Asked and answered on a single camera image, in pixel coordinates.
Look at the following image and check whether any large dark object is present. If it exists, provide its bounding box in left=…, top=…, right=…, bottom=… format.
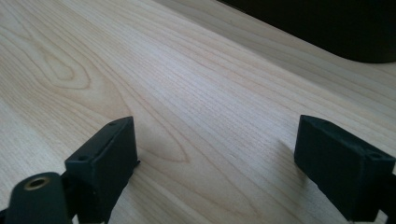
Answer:
left=217, top=0, right=396, bottom=64

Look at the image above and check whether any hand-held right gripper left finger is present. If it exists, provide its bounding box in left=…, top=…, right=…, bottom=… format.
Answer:
left=64, top=116, right=141, bottom=224

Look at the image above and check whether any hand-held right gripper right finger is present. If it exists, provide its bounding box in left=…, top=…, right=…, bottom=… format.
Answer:
left=293, top=114, right=396, bottom=222

